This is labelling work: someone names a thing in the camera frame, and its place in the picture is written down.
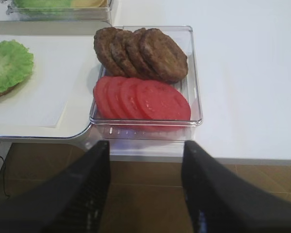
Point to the red tomato slice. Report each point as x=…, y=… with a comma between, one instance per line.
x=128, y=100
x=113, y=92
x=100, y=96
x=159, y=101

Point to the green lettuce leaf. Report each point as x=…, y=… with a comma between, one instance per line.
x=16, y=64

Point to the white parchment paper sheet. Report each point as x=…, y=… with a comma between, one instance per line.
x=58, y=62

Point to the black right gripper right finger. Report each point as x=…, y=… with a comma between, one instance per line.
x=219, y=201

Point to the leftmost red tomato slice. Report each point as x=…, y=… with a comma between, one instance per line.
x=100, y=96

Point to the yellow cheese slice stack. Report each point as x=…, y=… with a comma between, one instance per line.
x=88, y=3

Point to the remaining green lettuce leaves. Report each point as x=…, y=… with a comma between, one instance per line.
x=43, y=4

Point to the rightmost brown meat patty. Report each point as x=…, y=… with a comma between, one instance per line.
x=164, y=55

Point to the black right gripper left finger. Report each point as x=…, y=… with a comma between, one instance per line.
x=71, y=202

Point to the brown meat patty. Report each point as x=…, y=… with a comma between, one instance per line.
x=164, y=55
x=119, y=53
x=102, y=42
x=145, y=71

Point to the clear patty tomato container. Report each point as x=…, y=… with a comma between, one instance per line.
x=156, y=137

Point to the leftmost brown meat patty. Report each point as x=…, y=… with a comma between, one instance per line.
x=102, y=42

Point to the rightmost red tomato slice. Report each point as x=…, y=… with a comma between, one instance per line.
x=159, y=101

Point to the clear lettuce cheese container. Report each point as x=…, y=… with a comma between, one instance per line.
x=14, y=13

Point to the white metal serving tray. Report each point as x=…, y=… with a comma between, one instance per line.
x=74, y=120

